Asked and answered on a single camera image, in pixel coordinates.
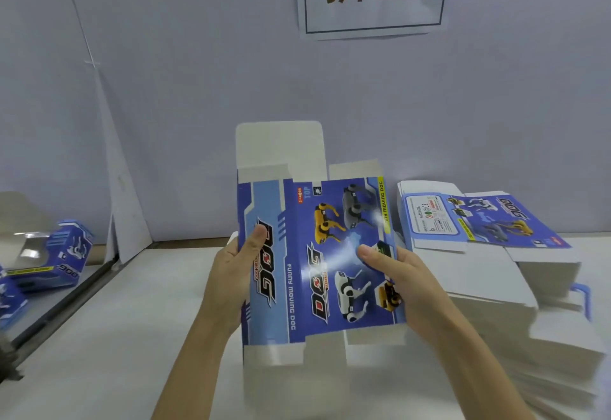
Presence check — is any pile of blue boxes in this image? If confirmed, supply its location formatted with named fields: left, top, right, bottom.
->
left=0, top=192, right=97, bottom=332

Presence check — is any stack of boxes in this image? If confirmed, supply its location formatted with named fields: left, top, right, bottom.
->
left=396, top=179, right=608, bottom=420

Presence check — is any person's right hand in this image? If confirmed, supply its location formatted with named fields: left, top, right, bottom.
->
left=356, top=242, right=452, bottom=346

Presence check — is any person's left forearm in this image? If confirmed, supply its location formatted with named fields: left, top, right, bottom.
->
left=151, top=317, right=242, bottom=420

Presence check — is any blue dog-print cardboard box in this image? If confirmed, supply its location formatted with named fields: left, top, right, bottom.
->
left=234, top=121, right=409, bottom=370

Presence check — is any person's right forearm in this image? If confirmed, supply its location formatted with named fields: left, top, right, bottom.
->
left=415, top=317, right=538, bottom=420

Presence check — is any person's left hand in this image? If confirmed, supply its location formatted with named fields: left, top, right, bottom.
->
left=199, top=224, right=270, bottom=337

